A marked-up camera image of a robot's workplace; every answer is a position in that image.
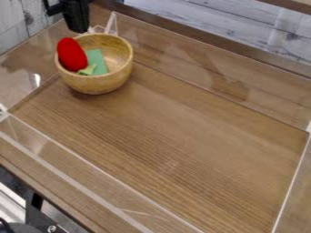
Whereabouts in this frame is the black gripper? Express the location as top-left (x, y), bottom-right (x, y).
top-left (43, 0), bottom-right (89, 34)

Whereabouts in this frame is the red plush strawberry fruit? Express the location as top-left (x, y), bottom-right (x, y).
top-left (57, 37), bottom-right (97, 76)

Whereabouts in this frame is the wooden bowl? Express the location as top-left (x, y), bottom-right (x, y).
top-left (55, 33), bottom-right (133, 95)

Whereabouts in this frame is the green rectangular block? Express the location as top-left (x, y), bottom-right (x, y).
top-left (85, 49), bottom-right (108, 76)

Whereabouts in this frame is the clear acrylic tray barrier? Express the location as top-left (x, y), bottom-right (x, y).
top-left (0, 8), bottom-right (311, 233)

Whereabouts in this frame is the black table leg bracket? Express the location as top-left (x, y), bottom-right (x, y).
top-left (25, 193), bottom-right (68, 233)

